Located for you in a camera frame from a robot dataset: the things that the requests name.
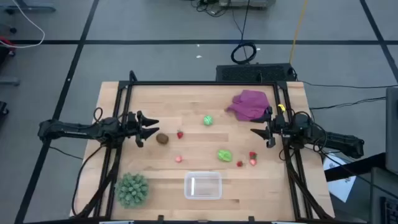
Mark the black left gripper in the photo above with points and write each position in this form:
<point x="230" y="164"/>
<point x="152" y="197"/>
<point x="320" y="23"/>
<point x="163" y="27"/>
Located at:
<point x="132" y="126"/>

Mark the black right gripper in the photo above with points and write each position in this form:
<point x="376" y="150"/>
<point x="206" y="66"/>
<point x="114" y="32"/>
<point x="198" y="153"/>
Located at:
<point x="278" y="127"/>

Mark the brown kiwi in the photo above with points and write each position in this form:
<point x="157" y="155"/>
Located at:
<point x="162" y="138"/>

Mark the pink toy strawberry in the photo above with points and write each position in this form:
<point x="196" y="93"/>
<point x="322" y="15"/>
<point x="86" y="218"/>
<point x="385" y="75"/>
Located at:
<point x="178" y="159"/>

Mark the green toy lettuce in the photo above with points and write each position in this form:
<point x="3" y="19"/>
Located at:
<point x="224" y="155"/>

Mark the round green toy cabbage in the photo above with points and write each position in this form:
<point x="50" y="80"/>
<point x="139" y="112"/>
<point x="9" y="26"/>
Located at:
<point x="208" y="120"/>

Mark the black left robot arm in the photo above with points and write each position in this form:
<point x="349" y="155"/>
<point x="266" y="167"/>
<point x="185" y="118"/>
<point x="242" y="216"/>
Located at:
<point x="71" y="130"/>

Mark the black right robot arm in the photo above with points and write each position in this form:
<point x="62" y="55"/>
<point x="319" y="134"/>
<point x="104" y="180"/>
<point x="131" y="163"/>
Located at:
<point x="339" y="141"/>

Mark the clear plastic tupperware container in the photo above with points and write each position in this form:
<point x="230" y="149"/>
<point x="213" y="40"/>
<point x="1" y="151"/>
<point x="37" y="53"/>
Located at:
<point x="203" y="185"/>

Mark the small yellow tag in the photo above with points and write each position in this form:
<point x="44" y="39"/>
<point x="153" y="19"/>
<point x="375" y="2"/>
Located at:
<point x="281" y="107"/>

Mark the purple cloth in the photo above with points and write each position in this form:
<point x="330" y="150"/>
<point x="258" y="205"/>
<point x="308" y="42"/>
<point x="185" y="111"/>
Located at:
<point x="248" y="104"/>

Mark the pale halved toy strawberry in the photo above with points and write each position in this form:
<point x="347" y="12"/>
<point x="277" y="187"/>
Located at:
<point x="253" y="162"/>

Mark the small red toy strawberry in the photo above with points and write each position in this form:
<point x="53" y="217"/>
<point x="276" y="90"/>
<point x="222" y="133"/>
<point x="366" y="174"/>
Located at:
<point x="239" y="163"/>

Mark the black computer box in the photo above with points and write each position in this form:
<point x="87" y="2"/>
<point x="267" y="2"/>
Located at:
<point x="255" y="73"/>

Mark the potted green succulent plant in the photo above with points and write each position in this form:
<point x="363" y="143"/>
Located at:
<point x="132" y="190"/>

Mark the white paper sheet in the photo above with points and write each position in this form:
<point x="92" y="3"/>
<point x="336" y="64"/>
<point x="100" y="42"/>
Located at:
<point x="339" y="185"/>

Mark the black bar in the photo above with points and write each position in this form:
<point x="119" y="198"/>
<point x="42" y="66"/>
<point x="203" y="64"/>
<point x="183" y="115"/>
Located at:
<point x="354" y="168"/>

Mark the grey power box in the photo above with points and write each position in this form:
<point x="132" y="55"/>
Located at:
<point x="245" y="2"/>

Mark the red rolling stool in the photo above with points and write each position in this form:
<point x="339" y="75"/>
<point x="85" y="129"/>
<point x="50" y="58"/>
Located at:
<point x="4" y="43"/>

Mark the black aluminium frame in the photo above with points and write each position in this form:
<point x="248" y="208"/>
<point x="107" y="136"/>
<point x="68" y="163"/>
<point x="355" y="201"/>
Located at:
<point x="202" y="83"/>

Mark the black bracket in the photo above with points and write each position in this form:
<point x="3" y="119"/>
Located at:
<point x="251" y="218"/>
<point x="160" y="218"/>

